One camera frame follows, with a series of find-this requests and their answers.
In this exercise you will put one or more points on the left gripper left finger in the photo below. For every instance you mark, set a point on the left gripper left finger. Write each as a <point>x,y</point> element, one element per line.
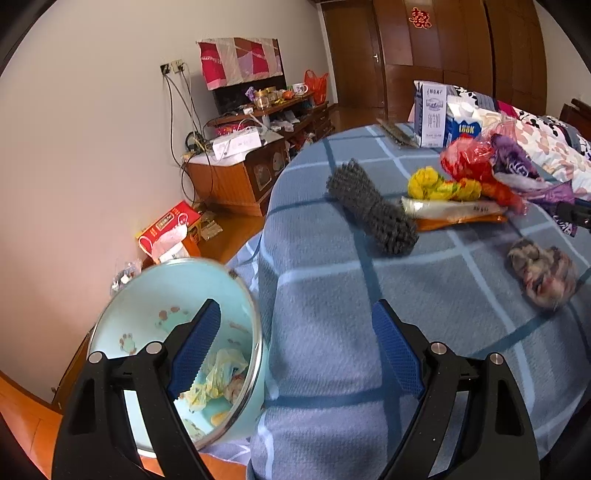
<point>95,439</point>

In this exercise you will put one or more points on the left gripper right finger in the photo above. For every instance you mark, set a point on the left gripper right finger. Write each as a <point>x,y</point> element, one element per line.
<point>496,439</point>

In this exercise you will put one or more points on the purple foil wrapper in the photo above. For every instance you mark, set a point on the purple foil wrapper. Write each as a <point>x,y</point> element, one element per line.
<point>513,168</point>

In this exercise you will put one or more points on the grey foam net sleeve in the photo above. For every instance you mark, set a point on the grey foam net sleeve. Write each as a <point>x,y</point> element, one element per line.
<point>394,231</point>

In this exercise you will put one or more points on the crumpled patterned wrapper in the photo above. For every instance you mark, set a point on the crumpled patterned wrapper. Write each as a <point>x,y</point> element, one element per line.
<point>549,277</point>

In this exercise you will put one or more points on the floral white quilt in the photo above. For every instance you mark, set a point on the floral white quilt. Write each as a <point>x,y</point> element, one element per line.
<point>555,146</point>

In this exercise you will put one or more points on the clear pink plastic bag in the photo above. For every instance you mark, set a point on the clear pink plastic bag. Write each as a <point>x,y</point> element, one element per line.
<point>473,158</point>

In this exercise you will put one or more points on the light blue enamel basin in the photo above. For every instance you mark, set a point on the light blue enamel basin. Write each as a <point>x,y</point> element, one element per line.
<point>226,398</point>

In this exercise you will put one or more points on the blue Look milk carton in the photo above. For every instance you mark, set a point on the blue Look milk carton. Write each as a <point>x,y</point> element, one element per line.
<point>463,120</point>

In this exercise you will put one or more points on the white orange snack packet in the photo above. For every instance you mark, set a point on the white orange snack packet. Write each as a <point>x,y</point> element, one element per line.
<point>431,215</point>

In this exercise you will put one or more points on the yellow green wrapper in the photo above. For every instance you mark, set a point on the yellow green wrapper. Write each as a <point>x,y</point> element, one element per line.
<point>428,184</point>

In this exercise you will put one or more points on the snack jar with bag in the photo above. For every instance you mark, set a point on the snack jar with bag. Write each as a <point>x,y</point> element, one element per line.
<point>127,273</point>

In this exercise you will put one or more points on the brown wooden wardrobe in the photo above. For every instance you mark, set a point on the brown wooden wardrobe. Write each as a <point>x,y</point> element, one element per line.
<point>490,47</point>

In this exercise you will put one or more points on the white milk carton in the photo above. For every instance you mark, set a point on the white milk carton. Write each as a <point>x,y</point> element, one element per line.
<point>430,113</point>

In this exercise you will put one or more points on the dark snack packet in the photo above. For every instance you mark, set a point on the dark snack packet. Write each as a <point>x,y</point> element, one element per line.
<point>401,133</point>

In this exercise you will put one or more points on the red gift box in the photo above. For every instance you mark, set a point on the red gift box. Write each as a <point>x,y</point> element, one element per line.
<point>173,236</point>

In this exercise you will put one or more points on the blue plaid tablecloth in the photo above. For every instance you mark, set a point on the blue plaid tablecloth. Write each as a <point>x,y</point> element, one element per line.
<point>333,407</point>

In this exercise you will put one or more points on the red double happiness sticker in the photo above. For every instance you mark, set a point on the red double happiness sticker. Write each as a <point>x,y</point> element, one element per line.
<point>420,18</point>

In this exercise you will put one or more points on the orange plastic bag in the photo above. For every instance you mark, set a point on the orange plastic bag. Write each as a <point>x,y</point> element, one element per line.
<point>317,85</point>

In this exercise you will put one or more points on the wooden tv cabinet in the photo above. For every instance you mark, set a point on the wooden tv cabinet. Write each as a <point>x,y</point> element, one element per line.
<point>242,183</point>

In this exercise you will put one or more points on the white mug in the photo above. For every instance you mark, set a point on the white mug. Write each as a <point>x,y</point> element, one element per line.
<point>300,89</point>

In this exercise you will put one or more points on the white router box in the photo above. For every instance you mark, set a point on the white router box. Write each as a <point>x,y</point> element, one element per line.
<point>236,143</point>

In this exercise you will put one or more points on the red white patchwork cloth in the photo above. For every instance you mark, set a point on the red white patchwork cloth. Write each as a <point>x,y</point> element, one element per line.
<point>236,60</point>

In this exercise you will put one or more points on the wall power socket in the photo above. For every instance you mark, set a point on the wall power socket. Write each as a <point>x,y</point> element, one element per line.
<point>174,67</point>

